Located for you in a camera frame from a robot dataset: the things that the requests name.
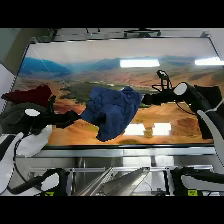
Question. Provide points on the silver frame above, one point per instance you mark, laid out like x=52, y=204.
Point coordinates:
x=133, y=180

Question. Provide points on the black garment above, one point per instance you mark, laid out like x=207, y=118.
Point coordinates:
x=210, y=95

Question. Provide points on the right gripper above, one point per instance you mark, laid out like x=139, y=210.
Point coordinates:
x=158, y=98

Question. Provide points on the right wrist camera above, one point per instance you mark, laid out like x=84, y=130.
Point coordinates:
x=163, y=78

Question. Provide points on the blue shirt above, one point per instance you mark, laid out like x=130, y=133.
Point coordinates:
x=111, y=111

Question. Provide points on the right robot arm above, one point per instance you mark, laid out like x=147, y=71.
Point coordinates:
x=200, y=103

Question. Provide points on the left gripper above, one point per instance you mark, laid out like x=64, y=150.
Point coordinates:
x=68, y=119

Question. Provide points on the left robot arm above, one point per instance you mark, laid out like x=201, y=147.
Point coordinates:
x=8, y=156

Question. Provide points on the red garment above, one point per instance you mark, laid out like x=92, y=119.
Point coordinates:
x=31, y=95

